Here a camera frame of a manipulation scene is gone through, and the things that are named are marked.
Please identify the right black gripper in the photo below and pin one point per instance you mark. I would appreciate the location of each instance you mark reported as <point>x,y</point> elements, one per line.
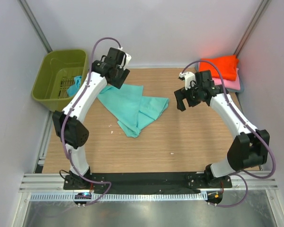
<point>181,94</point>

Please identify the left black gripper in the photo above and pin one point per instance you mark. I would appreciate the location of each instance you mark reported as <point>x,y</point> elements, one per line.
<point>118,82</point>

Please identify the teal t shirt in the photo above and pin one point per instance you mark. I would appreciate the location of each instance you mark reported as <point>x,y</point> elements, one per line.
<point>131,108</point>

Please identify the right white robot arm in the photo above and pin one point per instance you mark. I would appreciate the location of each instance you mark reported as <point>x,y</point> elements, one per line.
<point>249,146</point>

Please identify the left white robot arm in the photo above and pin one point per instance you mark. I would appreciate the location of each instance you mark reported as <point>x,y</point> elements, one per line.
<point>68,123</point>

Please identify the green plastic tub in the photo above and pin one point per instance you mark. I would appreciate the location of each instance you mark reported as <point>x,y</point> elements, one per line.
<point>56,75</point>

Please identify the pink folded t shirt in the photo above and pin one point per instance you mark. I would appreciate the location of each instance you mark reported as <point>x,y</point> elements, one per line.
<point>230,77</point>

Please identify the orange folded t shirt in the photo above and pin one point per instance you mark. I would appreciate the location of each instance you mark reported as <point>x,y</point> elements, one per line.
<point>227,65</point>

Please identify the grey blue folded t shirt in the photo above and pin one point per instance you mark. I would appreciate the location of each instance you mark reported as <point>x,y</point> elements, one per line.
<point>234,86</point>

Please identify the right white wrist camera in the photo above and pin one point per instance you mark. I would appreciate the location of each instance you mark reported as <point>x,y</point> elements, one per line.
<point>189,79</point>

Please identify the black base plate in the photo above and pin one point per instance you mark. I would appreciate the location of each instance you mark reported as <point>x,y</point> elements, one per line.
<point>146,182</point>

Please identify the aluminium front rail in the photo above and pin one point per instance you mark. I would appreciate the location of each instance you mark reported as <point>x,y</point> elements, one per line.
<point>54,182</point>

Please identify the white slotted cable duct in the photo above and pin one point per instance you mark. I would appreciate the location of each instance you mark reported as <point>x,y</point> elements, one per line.
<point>81,197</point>

